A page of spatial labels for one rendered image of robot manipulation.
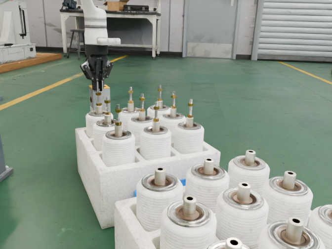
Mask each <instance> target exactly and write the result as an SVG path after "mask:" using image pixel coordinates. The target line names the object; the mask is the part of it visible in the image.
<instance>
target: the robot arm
mask: <svg viewBox="0 0 332 249"><path fill-rule="evenodd" d="M7 1H9V0H0V4H2V3H5V2H7ZM80 1H81V4H82V7H83V12H84V26H85V31H84V42H85V53H86V62H85V63H84V64H80V68H81V70H82V71H83V73H84V75H85V77H86V78H87V79H88V80H91V81H92V89H93V91H94V92H99V89H100V91H103V89H104V80H105V78H108V76H109V74H110V72H111V69H112V67H113V64H114V63H113V62H110V61H108V58H107V54H108V45H117V44H118V45H119V44H121V40H120V39H119V38H108V34H107V19H106V12H105V10H103V9H100V8H97V7H96V6H95V5H94V4H93V1H92V0H80Z"/></svg>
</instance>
